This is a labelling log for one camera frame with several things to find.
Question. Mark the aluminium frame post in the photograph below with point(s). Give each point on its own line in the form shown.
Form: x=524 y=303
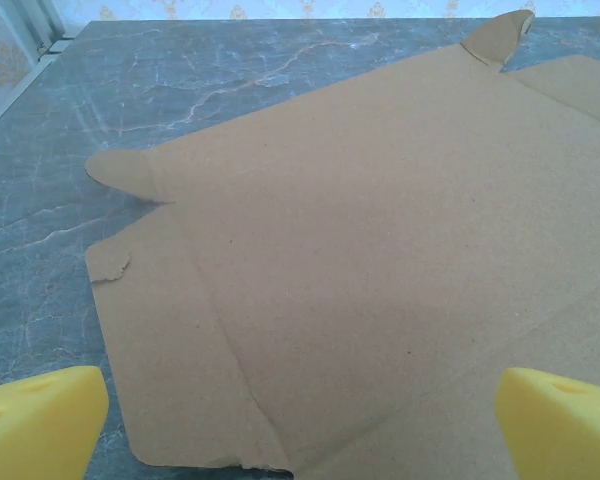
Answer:
x=42 y=25

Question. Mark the brown cardboard box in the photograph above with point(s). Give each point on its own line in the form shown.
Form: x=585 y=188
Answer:
x=360 y=240

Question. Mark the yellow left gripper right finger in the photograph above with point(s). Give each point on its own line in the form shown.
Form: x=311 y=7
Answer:
x=565 y=430

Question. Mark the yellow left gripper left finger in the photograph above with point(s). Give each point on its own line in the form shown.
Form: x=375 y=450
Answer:
x=35 y=425

